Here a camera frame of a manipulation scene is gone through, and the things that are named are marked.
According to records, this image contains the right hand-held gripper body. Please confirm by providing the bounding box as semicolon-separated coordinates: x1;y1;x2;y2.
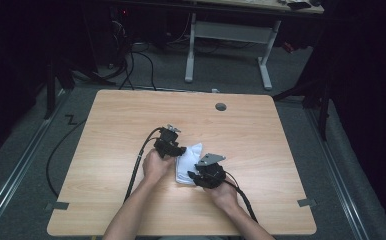
195;152;227;190

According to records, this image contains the person's right hand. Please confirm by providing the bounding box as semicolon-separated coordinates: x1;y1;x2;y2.
210;181;241;212

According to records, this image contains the black metal stand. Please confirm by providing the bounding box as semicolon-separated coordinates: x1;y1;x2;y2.
43;54;116;120
272;64;333;142

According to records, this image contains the right hand-held gripper black cable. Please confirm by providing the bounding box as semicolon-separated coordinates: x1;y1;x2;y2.
223;177;259;224

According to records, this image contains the grey tape piece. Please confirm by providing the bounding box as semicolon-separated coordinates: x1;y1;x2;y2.
45;201;70;211
297;197;318;208

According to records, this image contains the left hand-held gripper black cable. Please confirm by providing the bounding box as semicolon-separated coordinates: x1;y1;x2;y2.
123;126;166;203

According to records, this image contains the bundle of black cables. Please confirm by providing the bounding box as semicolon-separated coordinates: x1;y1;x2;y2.
108;19;158;91

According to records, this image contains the black floor cable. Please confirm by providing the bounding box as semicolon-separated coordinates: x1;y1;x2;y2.
46;118;87;198

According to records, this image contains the hand-held gripper black cable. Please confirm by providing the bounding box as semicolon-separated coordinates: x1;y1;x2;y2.
223;177;259;224
123;126;166;203

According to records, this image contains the black device on desk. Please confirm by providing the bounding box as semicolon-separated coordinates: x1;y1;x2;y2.
286;0;312;11

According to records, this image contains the person's left hand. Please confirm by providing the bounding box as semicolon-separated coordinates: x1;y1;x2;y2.
142;148;176;185

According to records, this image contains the metal floor rail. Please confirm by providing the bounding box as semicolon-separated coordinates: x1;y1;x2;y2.
304;106;372;240
0;88;70;239

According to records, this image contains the white-framed wooden desk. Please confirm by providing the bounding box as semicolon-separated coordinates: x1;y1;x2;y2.
183;0;325;91

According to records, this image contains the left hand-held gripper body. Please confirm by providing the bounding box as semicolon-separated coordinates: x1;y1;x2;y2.
153;123;182;159

